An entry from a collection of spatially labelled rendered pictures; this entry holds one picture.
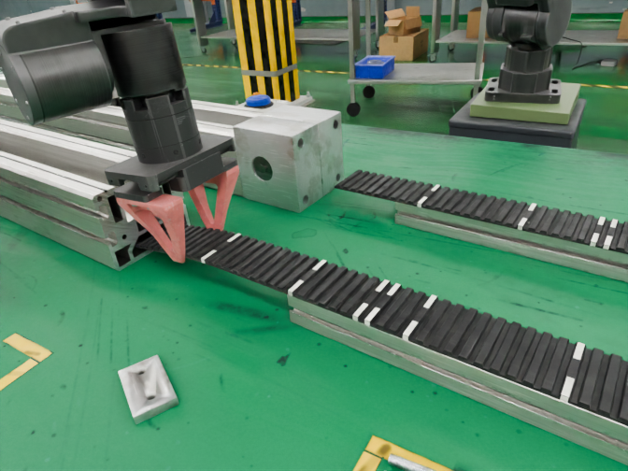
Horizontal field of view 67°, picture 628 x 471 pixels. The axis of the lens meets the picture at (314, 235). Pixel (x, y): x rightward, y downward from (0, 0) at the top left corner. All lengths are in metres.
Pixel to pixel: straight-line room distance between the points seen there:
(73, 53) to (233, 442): 0.29
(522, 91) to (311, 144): 0.45
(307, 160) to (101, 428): 0.35
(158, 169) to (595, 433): 0.35
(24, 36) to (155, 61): 0.09
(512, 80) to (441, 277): 0.52
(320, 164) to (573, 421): 0.38
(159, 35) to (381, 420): 0.32
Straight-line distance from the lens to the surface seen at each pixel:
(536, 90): 0.91
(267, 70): 3.79
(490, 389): 0.35
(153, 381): 0.38
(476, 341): 0.34
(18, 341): 0.48
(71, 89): 0.39
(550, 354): 0.35
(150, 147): 0.42
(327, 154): 0.59
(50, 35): 0.40
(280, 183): 0.57
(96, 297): 0.50
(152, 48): 0.41
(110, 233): 0.52
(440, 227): 0.51
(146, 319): 0.45
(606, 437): 0.35
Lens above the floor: 1.04
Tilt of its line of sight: 30 degrees down
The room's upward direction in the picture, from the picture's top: 5 degrees counter-clockwise
